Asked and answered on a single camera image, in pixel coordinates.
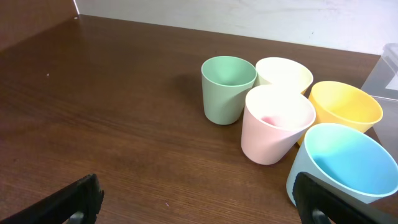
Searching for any yellow plastic cup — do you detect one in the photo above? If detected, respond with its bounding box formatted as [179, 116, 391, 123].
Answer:
[308, 81, 384, 133]

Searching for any clear plastic container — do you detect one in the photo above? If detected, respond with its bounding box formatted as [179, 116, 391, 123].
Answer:
[361, 43, 398, 159]

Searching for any green plastic cup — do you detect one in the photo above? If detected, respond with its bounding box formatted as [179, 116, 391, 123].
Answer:
[201, 56, 257, 125]

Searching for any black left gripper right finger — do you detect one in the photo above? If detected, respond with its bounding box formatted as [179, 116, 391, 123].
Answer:
[292, 172, 397, 224]

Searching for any blue plastic cup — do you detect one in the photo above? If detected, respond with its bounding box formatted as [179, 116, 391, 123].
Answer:
[286, 123, 397, 203]

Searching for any pink plastic cup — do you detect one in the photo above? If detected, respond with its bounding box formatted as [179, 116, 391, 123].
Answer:
[241, 85, 316, 165]

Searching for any cream plastic cup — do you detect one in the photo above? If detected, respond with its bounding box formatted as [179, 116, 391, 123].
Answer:
[254, 57, 313, 95]

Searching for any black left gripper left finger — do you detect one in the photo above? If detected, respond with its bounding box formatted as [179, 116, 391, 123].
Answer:
[1, 174, 104, 224]

